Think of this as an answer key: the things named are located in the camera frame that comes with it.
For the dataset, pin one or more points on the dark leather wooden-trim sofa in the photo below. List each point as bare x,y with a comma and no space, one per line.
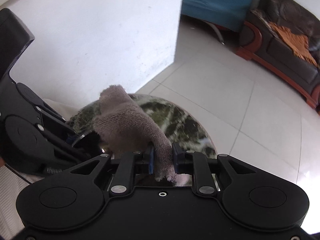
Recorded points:
282,55

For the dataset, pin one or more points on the pink and green cleaning cloth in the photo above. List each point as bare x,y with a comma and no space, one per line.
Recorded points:
125,125

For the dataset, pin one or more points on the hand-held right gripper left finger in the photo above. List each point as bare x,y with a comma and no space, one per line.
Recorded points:
150,160

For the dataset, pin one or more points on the green marble top stool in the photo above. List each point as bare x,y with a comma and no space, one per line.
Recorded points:
185,130

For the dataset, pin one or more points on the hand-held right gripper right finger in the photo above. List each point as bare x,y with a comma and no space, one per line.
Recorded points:
176,160

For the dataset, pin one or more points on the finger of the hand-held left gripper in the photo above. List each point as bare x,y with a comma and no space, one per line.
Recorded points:
65,147
57,120

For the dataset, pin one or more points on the stainless steel bowl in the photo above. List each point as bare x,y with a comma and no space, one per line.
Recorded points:
90,142

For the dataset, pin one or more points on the orange fringed throw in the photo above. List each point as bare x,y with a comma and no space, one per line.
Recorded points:
297,40

